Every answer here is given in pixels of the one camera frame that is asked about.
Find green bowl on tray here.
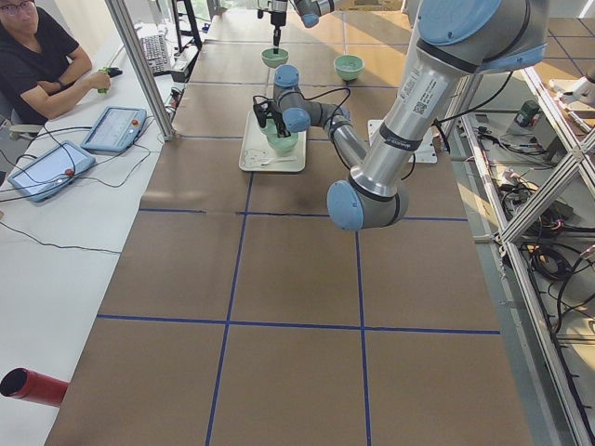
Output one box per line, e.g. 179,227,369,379
266,134,298,156

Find green power box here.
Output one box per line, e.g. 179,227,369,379
514,99,540,127

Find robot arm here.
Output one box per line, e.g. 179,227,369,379
253,0,549,231
257,0,336,54

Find black keyboard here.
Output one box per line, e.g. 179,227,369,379
139,34,170,76

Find cream bear tray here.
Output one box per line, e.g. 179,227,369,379
238,111,307,173

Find seated person in black shirt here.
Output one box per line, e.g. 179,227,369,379
1,1,111,125

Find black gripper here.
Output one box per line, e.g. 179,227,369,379
252,95,291,138
257,0,288,54

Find blue teach pendant far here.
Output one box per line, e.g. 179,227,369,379
81,106,147,153

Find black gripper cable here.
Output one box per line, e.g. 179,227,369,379
253,85,352,122

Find blue teach pendant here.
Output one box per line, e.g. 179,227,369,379
81,106,147,153
8,141,96,203

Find aluminium frame rail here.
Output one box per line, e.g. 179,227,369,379
104,0,175,141

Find white plastic spoon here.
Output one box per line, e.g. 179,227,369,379
259,156,298,167

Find blue teach pendant near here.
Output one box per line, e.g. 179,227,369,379
8,141,96,203

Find red cylinder tube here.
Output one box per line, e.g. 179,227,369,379
1,367,69,407

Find green bowl with ice cubes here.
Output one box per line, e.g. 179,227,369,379
334,55,364,82

